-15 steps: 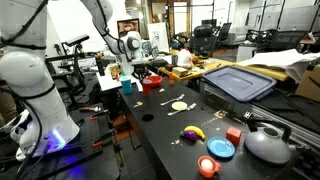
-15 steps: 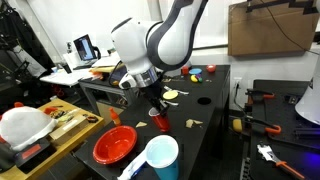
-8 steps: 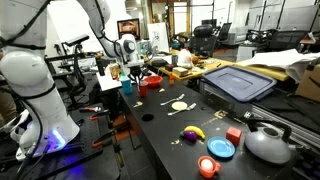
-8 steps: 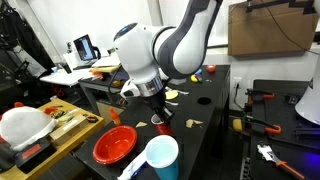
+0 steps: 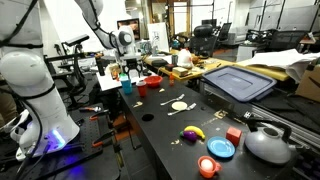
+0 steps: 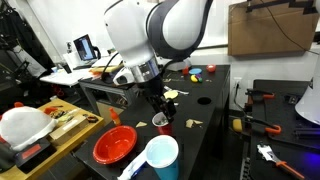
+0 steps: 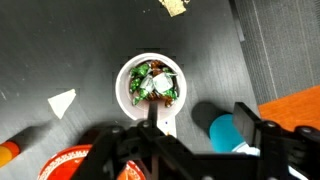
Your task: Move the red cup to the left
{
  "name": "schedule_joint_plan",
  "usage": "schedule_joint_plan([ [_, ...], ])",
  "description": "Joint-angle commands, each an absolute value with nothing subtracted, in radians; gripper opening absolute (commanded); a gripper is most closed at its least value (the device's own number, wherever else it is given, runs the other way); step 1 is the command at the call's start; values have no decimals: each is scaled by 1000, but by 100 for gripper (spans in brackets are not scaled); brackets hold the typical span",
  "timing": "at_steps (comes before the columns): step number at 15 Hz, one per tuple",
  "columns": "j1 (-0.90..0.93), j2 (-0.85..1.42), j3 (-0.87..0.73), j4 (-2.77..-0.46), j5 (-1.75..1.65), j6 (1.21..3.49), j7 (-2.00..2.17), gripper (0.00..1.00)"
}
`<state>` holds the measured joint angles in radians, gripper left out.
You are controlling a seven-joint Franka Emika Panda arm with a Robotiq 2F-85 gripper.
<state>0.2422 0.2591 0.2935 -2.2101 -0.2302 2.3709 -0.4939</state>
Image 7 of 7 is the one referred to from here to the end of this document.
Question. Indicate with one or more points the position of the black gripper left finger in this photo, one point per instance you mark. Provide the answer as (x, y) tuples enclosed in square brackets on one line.
[(110, 153)]

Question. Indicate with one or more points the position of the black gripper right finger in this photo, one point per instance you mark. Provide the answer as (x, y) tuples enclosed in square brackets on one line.
[(286, 153)]

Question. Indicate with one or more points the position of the red plastic cup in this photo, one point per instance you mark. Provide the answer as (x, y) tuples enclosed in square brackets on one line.
[(121, 90)]

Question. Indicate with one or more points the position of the green candies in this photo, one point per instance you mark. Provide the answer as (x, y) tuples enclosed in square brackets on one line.
[(156, 83)]

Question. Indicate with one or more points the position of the blue plastic cup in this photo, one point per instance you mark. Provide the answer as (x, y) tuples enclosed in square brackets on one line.
[(225, 131)]

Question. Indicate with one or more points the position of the white and blue packet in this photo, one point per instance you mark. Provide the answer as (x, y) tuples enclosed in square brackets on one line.
[(245, 150)]

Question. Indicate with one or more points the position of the large red plastic bowl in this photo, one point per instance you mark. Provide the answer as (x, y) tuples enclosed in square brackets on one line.
[(60, 165)]

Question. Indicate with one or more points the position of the triangular paper scrap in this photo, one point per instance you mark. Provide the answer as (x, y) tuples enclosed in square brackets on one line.
[(61, 102)]

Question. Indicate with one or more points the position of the small orange bottle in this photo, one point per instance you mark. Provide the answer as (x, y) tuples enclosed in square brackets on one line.
[(8, 151)]

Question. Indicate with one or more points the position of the torn paper scrap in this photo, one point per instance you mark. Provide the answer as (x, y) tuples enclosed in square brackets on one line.
[(173, 6)]

